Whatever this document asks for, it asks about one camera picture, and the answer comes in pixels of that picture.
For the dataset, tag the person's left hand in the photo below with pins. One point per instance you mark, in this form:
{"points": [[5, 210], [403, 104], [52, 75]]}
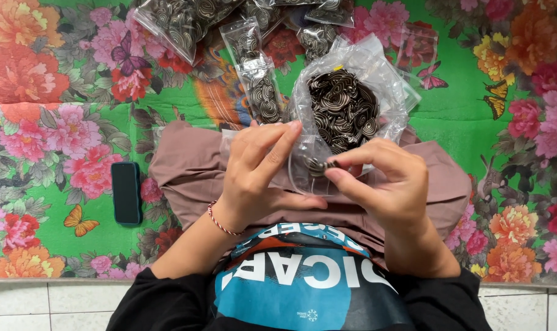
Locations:
{"points": [[248, 184]]}

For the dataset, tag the heap of brown swirl-patterned pieces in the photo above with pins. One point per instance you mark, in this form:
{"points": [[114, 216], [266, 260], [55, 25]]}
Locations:
{"points": [[343, 110]]}

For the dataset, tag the small clear plastic bag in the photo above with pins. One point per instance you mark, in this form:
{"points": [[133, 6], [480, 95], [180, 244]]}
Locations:
{"points": [[301, 177]]}

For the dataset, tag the person's right hand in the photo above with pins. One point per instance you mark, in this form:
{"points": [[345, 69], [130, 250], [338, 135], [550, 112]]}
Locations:
{"points": [[393, 188]]}

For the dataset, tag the person's black printed shirt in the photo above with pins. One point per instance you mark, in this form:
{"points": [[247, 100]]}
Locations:
{"points": [[306, 285]]}

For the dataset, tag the large sealed bag of swirl pieces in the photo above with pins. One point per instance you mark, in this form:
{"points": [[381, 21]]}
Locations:
{"points": [[177, 23]]}

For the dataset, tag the flat empty clear zip bag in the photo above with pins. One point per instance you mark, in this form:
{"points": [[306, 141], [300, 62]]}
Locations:
{"points": [[416, 48]]}

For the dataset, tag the dark teal smartphone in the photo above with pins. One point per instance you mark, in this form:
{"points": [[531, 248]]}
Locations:
{"points": [[126, 193]]}

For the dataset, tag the big open clear plastic bag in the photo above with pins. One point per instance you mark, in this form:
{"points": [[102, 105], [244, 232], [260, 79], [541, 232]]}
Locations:
{"points": [[389, 87]]}

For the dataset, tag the small sealed bag of swirl pieces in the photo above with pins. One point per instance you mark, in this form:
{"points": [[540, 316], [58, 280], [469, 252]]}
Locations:
{"points": [[329, 11], [316, 41], [244, 43], [263, 94], [263, 16]]}

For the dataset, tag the person's mauve trousers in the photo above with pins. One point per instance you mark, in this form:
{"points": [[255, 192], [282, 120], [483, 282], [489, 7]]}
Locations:
{"points": [[186, 170]]}

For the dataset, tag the green floral carpet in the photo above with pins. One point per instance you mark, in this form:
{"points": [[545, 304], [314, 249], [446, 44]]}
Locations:
{"points": [[53, 115]]}

